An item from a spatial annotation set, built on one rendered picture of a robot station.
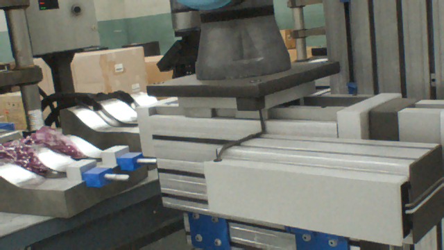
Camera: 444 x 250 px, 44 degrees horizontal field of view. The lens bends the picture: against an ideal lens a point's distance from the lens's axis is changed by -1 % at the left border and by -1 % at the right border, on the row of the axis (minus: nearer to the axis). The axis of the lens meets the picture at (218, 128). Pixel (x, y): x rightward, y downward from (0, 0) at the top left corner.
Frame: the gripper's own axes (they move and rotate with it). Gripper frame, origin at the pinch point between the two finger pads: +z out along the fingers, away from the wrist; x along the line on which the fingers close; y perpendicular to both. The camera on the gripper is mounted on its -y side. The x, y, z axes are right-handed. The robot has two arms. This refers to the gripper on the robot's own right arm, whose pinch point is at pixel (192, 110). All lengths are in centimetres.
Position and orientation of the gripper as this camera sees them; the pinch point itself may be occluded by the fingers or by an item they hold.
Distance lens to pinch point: 141.3
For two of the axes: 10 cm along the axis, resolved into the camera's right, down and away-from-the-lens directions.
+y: 7.0, 0.6, -7.1
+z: 1.1, 9.7, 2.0
